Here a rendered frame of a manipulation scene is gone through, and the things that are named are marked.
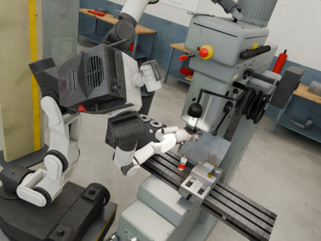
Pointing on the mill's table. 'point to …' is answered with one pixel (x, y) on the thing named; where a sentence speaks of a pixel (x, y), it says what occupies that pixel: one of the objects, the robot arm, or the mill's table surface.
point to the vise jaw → (200, 174)
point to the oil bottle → (182, 163)
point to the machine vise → (189, 185)
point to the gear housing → (219, 69)
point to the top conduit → (254, 52)
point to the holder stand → (153, 127)
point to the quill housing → (197, 83)
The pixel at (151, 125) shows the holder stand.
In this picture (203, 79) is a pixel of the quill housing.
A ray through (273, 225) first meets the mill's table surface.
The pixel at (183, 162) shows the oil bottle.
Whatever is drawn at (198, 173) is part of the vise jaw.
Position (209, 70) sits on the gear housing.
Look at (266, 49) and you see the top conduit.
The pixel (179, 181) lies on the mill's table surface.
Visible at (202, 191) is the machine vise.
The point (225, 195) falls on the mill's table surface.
